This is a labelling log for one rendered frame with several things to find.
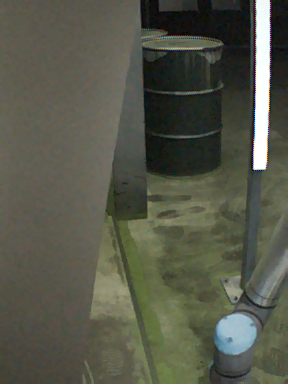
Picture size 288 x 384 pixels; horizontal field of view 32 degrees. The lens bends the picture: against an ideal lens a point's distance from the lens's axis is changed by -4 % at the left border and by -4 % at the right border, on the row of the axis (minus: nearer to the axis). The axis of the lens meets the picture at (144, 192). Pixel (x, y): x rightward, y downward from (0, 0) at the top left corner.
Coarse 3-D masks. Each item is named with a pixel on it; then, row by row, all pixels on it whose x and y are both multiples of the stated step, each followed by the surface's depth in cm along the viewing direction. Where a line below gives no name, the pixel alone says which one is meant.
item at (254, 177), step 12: (252, 0) 175; (252, 12) 177; (252, 24) 179; (252, 36) 181; (252, 48) 183; (252, 60) 185; (252, 72) 187; (252, 84) 189; (252, 96) 191; (252, 120) 194; (252, 180) 203; (252, 192) 205; (252, 204) 208; (252, 216) 210; (252, 228) 213; (252, 240) 215; (252, 252) 218; (252, 264) 220
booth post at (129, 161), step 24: (120, 120) 269; (144, 120) 271; (120, 144) 275; (144, 144) 277; (120, 168) 280; (144, 168) 283; (120, 192) 286; (144, 192) 289; (120, 216) 292; (144, 216) 295
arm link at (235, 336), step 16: (224, 320) 109; (240, 320) 109; (256, 320) 112; (224, 336) 105; (240, 336) 104; (256, 336) 109; (224, 352) 105; (240, 352) 104; (224, 368) 108; (240, 368) 107
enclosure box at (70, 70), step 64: (0, 0) 35; (64, 0) 36; (128, 0) 37; (0, 64) 37; (64, 64) 38; (128, 64) 39; (0, 128) 39; (64, 128) 40; (0, 192) 41; (64, 192) 42; (0, 256) 44; (64, 256) 45; (0, 320) 47; (64, 320) 48
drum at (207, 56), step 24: (144, 48) 317; (168, 48) 307; (192, 48) 306; (216, 48) 313; (144, 72) 326; (168, 72) 314; (192, 72) 313; (216, 72) 323; (144, 96) 334; (168, 96) 320; (192, 96) 319; (216, 96) 330; (168, 120) 327; (192, 120) 326; (216, 120) 337; (168, 144) 334; (192, 144) 333; (216, 144) 344; (168, 168) 341; (192, 168) 340; (216, 168) 352
